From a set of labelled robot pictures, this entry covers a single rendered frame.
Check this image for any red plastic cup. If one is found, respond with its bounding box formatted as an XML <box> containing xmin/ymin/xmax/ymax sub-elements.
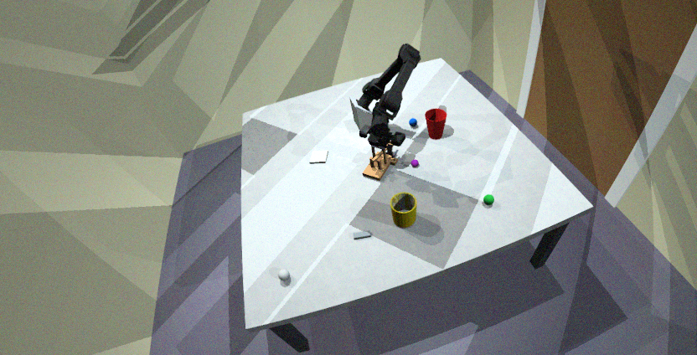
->
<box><xmin>425</xmin><ymin>109</ymin><xmax>447</xmax><ymax>140</ymax></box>

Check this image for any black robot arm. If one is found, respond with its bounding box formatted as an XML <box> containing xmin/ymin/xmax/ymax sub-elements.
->
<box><xmin>356</xmin><ymin>44</ymin><xmax>421</xmax><ymax>147</ymax></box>

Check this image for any grey ball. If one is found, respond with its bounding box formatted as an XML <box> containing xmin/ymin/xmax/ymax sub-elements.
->
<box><xmin>278</xmin><ymin>269</ymin><xmax>290</xmax><ymax>280</ymax></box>

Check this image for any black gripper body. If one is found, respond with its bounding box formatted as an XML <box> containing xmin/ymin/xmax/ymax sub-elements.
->
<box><xmin>359</xmin><ymin>120</ymin><xmax>405</xmax><ymax>147</ymax></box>

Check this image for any dark grey flat bar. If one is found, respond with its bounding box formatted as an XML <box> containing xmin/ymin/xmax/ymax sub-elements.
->
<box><xmin>354</xmin><ymin>231</ymin><xmax>371</xmax><ymax>239</ymax></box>

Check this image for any yellow cup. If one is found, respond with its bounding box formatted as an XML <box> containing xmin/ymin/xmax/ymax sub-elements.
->
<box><xmin>390</xmin><ymin>193</ymin><xmax>417</xmax><ymax>229</ymax></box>

